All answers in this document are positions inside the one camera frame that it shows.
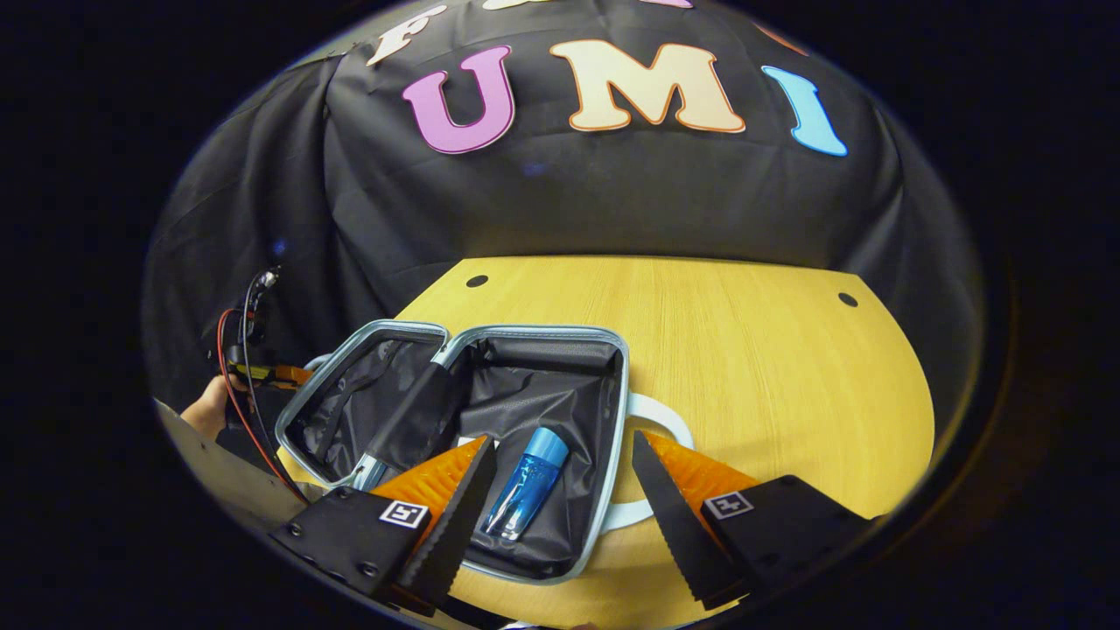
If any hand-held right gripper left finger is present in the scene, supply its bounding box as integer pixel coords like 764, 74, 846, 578
268, 433, 500, 619

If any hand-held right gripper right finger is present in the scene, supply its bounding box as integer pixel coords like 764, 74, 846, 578
630, 429, 879, 613

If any blue skin care bottle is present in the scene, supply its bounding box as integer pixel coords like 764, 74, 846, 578
479, 426, 571, 543

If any light blue suitcase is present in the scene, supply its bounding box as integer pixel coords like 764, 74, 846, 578
276, 319, 696, 586

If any black backdrop cloth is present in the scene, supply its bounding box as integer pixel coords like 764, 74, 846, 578
142, 0, 985, 412

